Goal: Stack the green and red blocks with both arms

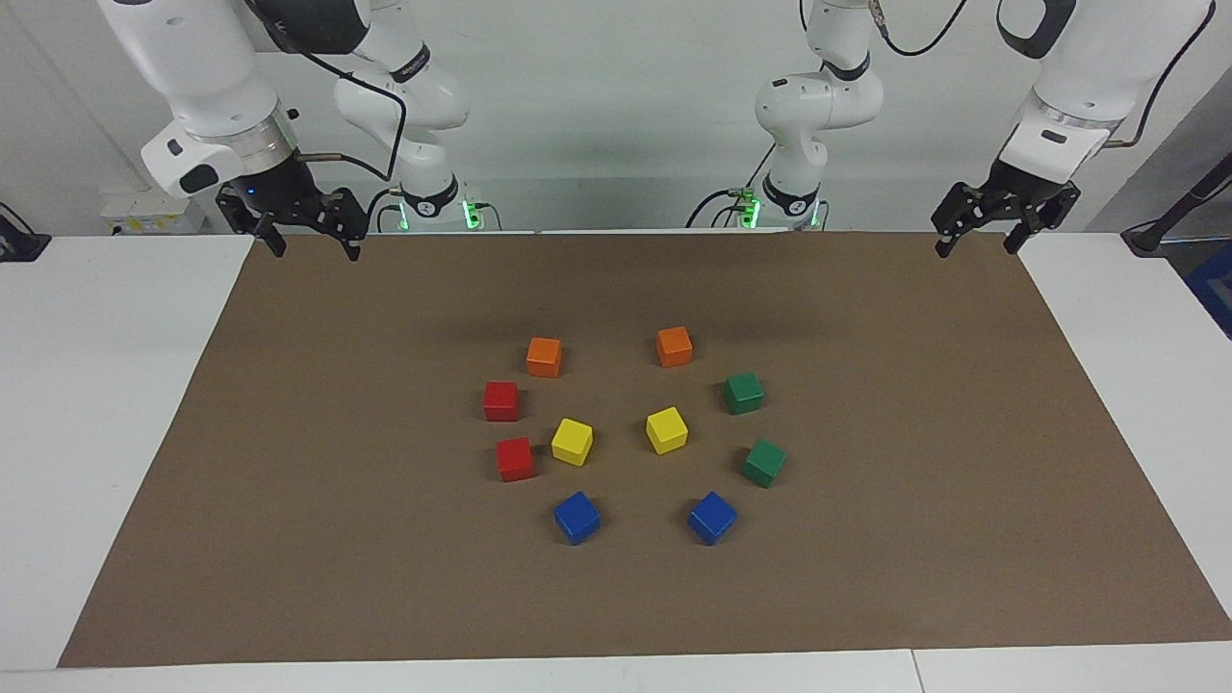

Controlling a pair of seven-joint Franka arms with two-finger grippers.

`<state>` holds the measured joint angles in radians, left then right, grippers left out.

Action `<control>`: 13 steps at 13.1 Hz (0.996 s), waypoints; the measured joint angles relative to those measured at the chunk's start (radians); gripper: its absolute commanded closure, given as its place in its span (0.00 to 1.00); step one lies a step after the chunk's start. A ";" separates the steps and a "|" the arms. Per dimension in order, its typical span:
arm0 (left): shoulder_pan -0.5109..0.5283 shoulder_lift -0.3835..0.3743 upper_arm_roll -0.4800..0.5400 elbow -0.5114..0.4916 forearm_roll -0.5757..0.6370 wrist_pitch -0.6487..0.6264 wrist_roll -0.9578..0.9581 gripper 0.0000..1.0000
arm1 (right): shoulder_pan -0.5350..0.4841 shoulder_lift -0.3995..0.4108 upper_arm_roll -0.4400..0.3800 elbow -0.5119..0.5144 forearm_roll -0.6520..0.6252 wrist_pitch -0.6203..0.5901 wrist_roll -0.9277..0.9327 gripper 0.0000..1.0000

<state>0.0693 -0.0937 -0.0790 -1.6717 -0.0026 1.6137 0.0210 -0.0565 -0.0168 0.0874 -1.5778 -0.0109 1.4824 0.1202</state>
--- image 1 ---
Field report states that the red wooden cube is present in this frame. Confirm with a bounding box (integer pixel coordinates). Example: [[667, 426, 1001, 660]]
[[496, 436, 537, 483], [482, 380, 522, 424]]

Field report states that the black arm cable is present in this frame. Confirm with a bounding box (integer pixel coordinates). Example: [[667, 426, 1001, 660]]
[[245, 0, 410, 184], [871, 0, 1219, 151]]

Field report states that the black stand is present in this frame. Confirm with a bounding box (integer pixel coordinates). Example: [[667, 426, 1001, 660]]
[[1120, 151, 1232, 257]]

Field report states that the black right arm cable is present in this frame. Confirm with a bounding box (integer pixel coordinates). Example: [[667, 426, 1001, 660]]
[[245, 0, 410, 184]]

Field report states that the yellow wooden cube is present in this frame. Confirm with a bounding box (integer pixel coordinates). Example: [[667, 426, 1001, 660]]
[[645, 406, 690, 456], [551, 418, 595, 469]]

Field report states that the white power strip box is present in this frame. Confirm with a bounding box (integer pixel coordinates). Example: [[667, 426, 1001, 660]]
[[100, 187, 209, 236]]

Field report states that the blue crate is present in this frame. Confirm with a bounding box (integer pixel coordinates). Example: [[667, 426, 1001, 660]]
[[1185, 240, 1232, 341]]

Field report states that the brown paper mat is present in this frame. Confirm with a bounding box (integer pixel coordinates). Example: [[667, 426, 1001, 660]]
[[58, 231, 1232, 669]]

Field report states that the black device on table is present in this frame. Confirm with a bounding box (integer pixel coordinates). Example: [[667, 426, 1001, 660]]
[[0, 202, 52, 263]]

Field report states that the black base cable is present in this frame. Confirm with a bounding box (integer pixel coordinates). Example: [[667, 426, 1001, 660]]
[[685, 142, 774, 230], [364, 186, 405, 234]]

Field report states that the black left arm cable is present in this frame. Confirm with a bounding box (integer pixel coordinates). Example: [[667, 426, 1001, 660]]
[[871, 0, 1219, 151]]

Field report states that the green wooden cube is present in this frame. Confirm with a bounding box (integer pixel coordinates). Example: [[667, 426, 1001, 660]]
[[742, 438, 788, 490], [723, 372, 767, 417]]

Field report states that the blue wooden cube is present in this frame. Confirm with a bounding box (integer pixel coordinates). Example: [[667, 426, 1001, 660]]
[[552, 491, 603, 547], [686, 491, 739, 547]]

